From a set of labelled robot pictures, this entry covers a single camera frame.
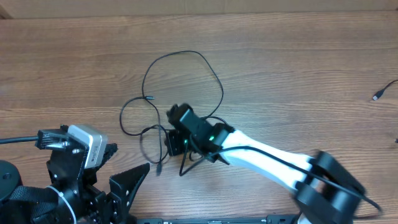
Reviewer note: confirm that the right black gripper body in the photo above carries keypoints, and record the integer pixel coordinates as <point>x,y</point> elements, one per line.
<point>178,142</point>

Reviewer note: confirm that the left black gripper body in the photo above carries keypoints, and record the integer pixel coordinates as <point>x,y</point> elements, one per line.
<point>93,205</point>

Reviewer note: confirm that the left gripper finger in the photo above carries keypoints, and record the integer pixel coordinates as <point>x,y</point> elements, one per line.
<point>124,187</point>
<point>109,150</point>

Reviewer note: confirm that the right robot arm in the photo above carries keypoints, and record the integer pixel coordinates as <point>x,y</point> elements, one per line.
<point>321,187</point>

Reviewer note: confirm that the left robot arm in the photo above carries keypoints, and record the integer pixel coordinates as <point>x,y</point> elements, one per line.
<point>23,204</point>

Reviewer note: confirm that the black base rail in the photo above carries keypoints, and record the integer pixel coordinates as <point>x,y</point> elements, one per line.
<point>270,219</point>

